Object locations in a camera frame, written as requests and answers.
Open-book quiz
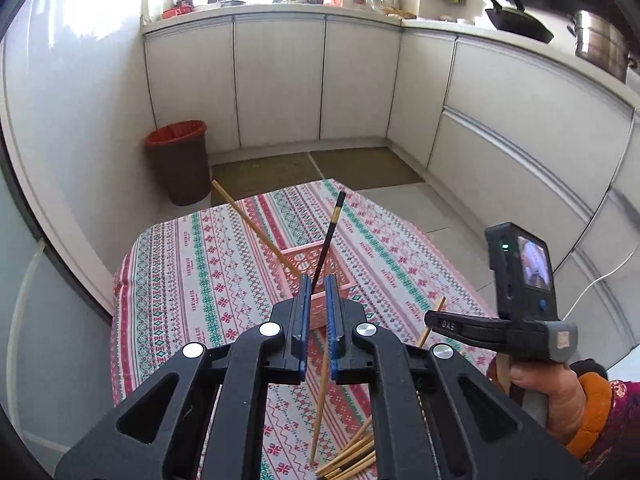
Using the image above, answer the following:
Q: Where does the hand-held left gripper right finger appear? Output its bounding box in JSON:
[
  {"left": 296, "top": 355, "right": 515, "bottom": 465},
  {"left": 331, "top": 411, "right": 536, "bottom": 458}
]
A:
[{"left": 324, "top": 274, "right": 586, "bottom": 480}]

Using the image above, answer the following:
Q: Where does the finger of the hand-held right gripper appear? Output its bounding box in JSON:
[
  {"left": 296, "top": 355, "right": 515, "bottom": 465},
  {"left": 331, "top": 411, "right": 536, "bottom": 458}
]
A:
[{"left": 424, "top": 310, "right": 512, "bottom": 350}]

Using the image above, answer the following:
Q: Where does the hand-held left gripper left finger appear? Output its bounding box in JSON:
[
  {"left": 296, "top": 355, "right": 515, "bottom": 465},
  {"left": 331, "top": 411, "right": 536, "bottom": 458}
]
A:
[{"left": 54, "top": 275, "right": 313, "bottom": 480}]

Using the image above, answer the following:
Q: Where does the wooden chopstick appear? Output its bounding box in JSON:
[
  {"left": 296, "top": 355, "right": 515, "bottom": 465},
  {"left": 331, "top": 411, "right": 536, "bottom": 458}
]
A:
[
  {"left": 211, "top": 179, "right": 302, "bottom": 277},
  {"left": 309, "top": 340, "right": 332, "bottom": 467},
  {"left": 416, "top": 296, "right": 447, "bottom": 348}
]

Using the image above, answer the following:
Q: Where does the pink plastic basket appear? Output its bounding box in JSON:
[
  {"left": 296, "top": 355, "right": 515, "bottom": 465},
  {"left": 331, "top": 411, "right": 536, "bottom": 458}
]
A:
[{"left": 276, "top": 240, "right": 358, "bottom": 332}]

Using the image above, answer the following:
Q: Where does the black chopstick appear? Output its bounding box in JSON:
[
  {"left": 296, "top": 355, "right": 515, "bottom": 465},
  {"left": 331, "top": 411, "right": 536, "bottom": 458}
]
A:
[{"left": 311, "top": 191, "right": 347, "bottom": 295}]

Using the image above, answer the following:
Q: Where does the person's right forearm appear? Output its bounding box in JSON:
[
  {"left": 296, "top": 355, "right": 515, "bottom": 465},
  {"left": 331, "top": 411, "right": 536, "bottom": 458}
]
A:
[{"left": 570, "top": 359, "right": 640, "bottom": 480}]

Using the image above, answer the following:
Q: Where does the person's right hand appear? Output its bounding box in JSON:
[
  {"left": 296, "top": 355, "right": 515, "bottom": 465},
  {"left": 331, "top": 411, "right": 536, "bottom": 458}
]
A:
[{"left": 507, "top": 360, "right": 584, "bottom": 447}]

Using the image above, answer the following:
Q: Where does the patterned striped tablecloth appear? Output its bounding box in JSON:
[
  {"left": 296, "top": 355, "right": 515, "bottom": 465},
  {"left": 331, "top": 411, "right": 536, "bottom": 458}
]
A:
[{"left": 110, "top": 178, "right": 501, "bottom": 480}]

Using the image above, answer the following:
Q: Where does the brown floor mat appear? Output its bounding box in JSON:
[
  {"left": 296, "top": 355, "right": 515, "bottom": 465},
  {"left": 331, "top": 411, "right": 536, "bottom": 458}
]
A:
[
  {"left": 309, "top": 147, "right": 427, "bottom": 192},
  {"left": 209, "top": 152, "right": 326, "bottom": 207}
]

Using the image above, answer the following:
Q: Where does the white cabinet under stove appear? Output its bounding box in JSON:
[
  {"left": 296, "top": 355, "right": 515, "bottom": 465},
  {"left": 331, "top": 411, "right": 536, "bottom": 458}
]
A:
[{"left": 386, "top": 19, "right": 640, "bottom": 361}]

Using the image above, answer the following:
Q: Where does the brown trash bin red bag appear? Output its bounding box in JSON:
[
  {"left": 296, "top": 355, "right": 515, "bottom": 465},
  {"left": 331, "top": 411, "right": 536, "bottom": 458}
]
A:
[{"left": 145, "top": 120, "right": 212, "bottom": 206}]

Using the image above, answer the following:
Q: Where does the white cabinet under window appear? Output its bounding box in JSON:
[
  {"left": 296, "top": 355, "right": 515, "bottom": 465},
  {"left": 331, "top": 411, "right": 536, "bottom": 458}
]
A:
[{"left": 142, "top": 4, "right": 404, "bottom": 157}]

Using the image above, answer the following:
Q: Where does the stainless steel pot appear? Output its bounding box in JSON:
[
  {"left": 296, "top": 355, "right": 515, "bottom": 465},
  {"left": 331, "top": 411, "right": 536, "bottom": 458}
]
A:
[{"left": 566, "top": 9, "right": 639, "bottom": 84}]

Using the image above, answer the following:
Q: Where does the frosted glass sliding door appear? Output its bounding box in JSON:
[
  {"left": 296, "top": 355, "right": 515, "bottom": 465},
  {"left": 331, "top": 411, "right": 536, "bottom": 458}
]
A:
[{"left": 0, "top": 170, "right": 118, "bottom": 461}]

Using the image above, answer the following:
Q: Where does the black wok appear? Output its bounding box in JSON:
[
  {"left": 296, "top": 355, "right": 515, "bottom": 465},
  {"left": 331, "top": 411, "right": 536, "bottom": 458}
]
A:
[{"left": 472, "top": 0, "right": 555, "bottom": 44}]

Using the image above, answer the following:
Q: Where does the white cable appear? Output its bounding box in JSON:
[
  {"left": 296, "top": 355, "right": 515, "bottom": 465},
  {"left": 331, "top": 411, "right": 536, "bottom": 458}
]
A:
[{"left": 564, "top": 247, "right": 640, "bottom": 322}]

